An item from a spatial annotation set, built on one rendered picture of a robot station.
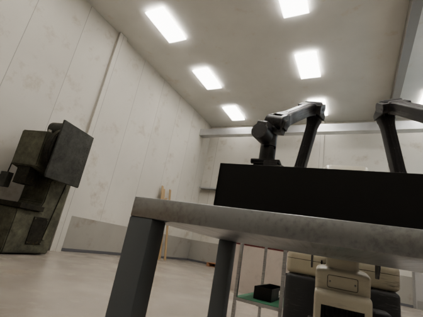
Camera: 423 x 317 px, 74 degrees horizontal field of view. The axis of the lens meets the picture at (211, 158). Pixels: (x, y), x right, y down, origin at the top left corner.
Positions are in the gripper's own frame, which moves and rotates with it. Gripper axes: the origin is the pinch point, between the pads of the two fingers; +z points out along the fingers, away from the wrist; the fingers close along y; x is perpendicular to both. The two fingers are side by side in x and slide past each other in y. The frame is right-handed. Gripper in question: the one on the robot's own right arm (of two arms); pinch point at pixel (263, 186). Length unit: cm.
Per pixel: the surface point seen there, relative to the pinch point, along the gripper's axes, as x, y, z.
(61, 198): 350, -513, -15
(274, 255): 484, -70, 21
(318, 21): 507, -25, -556
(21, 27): 204, -627, -358
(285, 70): 693, -130, -554
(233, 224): -60, 10, 19
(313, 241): -60, 20, 20
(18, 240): 285, -507, 78
